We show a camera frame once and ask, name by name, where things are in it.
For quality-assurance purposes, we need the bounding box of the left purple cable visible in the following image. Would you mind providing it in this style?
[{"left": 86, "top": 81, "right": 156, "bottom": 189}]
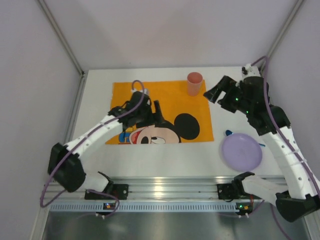
[{"left": 39, "top": 79, "right": 152, "bottom": 221}]

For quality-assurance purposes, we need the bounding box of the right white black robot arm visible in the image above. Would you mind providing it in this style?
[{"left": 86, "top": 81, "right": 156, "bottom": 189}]
[{"left": 203, "top": 64, "right": 320, "bottom": 223}]

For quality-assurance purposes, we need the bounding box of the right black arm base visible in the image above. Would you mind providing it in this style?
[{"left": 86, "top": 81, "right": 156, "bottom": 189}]
[{"left": 216, "top": 183, "right": 250, "bottom": 202}]

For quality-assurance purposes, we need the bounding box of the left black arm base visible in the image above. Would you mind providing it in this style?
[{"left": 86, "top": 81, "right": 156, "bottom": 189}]
[{"left": 84, "top": 183, "right": 129, "bottom": 200}]

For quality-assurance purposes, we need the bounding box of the purple cable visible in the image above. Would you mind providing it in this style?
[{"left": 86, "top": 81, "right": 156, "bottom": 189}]
[
  {"left": 39, "top": 79, "right": 152, "bottom": 221},
  {"left": 217, "top": 56, "right": 320, "bottom": 240}
]

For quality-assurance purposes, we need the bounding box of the slotted grey cable duct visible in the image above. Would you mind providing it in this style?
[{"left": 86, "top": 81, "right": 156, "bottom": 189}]
[{"left": 49, "top": 201, "right": 253, "bottom": 214}]

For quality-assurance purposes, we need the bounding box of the lilac plastic plate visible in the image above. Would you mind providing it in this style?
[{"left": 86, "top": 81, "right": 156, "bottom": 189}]
[{"left": 220, "top": 133, "right": 263, "bottom": 172}]

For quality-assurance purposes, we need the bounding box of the aluminium mounting rail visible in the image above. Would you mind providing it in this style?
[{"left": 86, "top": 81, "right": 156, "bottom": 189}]
[{"left": 39, "top": 176, "right": 312, "bottom": 201}]

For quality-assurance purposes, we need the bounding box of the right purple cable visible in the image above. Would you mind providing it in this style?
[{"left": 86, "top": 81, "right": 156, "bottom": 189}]
[{"left": 217, "top": 56, "right": 320, "bottom": 240}]

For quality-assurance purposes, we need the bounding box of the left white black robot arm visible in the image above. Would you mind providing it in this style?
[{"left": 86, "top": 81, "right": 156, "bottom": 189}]
[{"left": 48, "top": 91, "right": 164, "bottom": 193}]

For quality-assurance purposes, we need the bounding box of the pink plastic cup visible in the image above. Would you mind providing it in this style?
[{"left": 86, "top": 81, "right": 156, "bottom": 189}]
[{"left": 187, "top": 72, "right": 203, "bottom": 96}]

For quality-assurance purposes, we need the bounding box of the orange Mickey Mouse cloth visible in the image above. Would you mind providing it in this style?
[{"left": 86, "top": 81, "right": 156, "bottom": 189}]
[{"left": 106, "top": 80, "right": 214, "bottom": 145}]

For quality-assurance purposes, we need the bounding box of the blue plastic spoon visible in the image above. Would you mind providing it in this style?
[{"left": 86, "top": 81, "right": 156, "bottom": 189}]
[{"left": 225, "top": 130, "right": 266, "bottom": 147}]

